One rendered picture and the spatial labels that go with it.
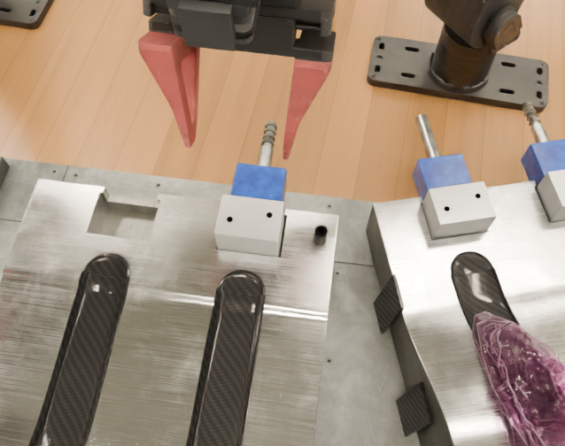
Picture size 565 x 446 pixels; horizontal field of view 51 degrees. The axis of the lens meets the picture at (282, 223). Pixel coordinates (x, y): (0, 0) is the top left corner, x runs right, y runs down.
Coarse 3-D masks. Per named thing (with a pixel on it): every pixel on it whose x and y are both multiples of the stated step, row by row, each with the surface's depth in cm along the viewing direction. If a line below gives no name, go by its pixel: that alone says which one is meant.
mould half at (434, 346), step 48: (528, 192) 54; (384, 240) 52; (432, 240) 52; (480, 240) 52; (528, 240) 52; (432, 288) 50; (528, 288) 50; (432, 336) 47; (432, 384) 43; (480, 384) 43; (432, 432) 45; (480, 432) 40
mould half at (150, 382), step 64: (64, 192) 50; (64, 256) 48; (128, 256) 48; (192, 256) 47; (256, 256) 47; (320, 256) 47; (0, 320) 45; (64, 320) 45; (128, 320) 45; (192, 320) 45; (320, 320) 45; (0, 384) 43; (128, 384) 43; (192, 384) 43; (256, 384) 43; (320, 384) 43
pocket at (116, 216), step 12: (96, 204) 50; (108, 204) 52; (120, 204) 52; (132, 204) 51; (144, 204) 51; (156, 204) 51; (96, 216) 50; (108, 216) 52; (120, 216) 52; (132, 216) 52; (144, 216) 52; (96, 228) 50; (108, 228) 52; (120, 228) 52; (132, 228) 52; (144, 228) 52; (144, 240) 51
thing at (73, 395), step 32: (96, 288) 47; (224, 288) 46; (256, 288) 46; (96, 320) 46; (224, 320) 46; (256, 320) 45; (64, 352) 44; (96, 352) 45; (224, 352) 45; (256, 352) 44; (64, 384) 44; (96, 384) 44; (224, 384) 44; (64, 416) 43; (192, 416) 42; (224, 416) 43
